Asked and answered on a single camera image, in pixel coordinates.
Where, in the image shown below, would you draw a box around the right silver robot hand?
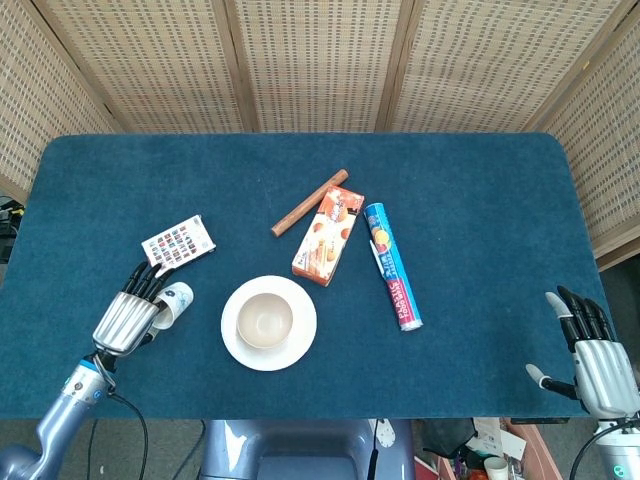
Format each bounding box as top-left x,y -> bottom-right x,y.
524,285 -> 640,420

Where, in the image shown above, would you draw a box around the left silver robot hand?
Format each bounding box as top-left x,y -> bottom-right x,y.
92,262 -> 177,357

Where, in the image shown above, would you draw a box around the white paper cup blue print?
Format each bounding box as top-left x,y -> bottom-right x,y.
151,281 -> 194,331

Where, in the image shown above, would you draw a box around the beige bowl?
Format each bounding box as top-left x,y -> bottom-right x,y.
236,292 -> 294,350

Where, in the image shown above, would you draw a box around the white paper plate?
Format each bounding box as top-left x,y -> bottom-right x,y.
220,274 -> 318,372

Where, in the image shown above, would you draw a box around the white box with picture grid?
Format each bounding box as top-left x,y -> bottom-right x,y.
141,214 -> 217,280

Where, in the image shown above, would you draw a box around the pink box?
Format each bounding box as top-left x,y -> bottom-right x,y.
504,418 -> 564,480

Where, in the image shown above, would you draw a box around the white papers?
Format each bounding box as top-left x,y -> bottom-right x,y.
467,417 -> 526,461

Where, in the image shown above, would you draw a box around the black equipment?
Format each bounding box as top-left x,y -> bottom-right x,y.
0,195 -> 26,264

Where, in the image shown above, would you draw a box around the black bag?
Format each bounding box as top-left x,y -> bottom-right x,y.
422,417 -> 479,459

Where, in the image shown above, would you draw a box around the brown wooden rolling pin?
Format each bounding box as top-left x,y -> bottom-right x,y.
271,168 -> 350,238

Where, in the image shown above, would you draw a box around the blue-grey robot torso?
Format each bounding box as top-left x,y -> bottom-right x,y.
199,418 -> 416,480

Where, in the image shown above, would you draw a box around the orange snack box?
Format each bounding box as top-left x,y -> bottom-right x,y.
291,184 -> 365,288

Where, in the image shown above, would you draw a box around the blue plastic food wrap roll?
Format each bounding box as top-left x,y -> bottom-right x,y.
363,201 -> 424,332

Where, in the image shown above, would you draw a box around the teal table cloth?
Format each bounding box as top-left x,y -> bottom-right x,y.
0,132 -> 609,420

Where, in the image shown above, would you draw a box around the woven folding screen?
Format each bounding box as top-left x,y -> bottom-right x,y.
0,0 -> 640,271

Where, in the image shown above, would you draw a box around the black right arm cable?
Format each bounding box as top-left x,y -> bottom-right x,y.
571,422 -> 614,480

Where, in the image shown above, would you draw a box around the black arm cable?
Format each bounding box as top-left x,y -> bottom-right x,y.
571,422 -> 614,480
87,392 -> 151,480

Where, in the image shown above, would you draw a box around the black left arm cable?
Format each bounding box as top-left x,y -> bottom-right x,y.
87,392 -> 151,480

